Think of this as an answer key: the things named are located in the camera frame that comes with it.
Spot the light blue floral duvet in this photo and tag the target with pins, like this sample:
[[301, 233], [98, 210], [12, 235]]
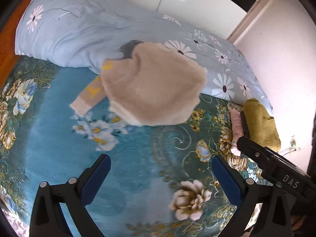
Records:
[[98, 27]]

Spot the teal floral blanket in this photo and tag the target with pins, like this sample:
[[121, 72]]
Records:
[[61, 128]]

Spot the pink cloth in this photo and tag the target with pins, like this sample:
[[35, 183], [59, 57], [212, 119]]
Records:
[[235, 128]]

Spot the beige fuzzy sweater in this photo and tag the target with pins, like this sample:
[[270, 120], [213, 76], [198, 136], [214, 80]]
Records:
[[153, 88]]

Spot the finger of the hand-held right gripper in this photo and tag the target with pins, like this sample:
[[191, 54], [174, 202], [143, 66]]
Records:
[[254, 150]]

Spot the wall socket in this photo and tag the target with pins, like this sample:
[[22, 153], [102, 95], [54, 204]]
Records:
[[292, 144]]

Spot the mustard yellow towel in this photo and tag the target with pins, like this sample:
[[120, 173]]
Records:
[[261, 126]]

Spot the grey garment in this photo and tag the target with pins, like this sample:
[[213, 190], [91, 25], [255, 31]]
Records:
[[127, 49]]

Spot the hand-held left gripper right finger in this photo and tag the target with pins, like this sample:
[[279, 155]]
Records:
[[227, 180]]

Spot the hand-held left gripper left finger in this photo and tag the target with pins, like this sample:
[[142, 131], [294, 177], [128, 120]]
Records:
[[97, 177]]

